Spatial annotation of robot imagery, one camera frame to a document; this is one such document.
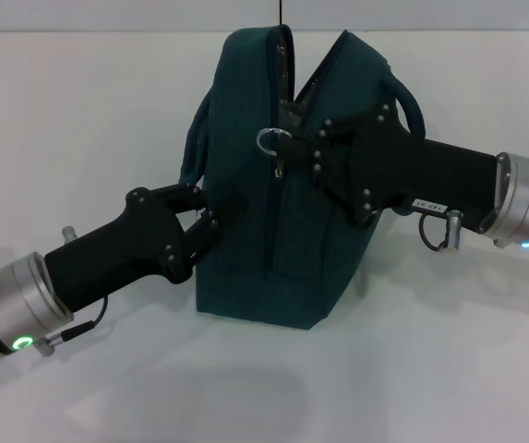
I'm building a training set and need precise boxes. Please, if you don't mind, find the dark teal insulated bag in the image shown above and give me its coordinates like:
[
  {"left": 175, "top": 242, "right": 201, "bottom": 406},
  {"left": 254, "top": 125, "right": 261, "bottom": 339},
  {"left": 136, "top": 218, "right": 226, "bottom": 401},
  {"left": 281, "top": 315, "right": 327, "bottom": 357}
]
[{"left": 178, "top": 25, "right": 427, "bottom": 332}]

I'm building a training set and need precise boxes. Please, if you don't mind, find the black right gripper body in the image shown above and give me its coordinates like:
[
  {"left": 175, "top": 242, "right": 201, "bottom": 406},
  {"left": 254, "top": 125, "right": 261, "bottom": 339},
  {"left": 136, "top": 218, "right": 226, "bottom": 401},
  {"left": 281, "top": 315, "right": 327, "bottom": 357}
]
[{"left": 350, "top": 103, "right": 499, "bottom": 228}]

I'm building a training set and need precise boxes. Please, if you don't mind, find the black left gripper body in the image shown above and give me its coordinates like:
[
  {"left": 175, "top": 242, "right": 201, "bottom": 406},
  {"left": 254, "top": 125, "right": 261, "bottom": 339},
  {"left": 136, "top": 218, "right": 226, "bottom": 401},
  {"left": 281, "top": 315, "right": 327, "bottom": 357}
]
[{"left": 43, "top": 186, "right": 192, "bottom": 316}]

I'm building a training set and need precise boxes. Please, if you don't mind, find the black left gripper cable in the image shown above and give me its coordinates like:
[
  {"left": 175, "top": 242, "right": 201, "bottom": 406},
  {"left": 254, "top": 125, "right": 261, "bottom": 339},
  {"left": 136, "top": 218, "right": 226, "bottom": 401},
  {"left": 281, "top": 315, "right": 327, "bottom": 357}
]
[{"left": 37, "top": 224, "right": 111, "bottom": 357}]

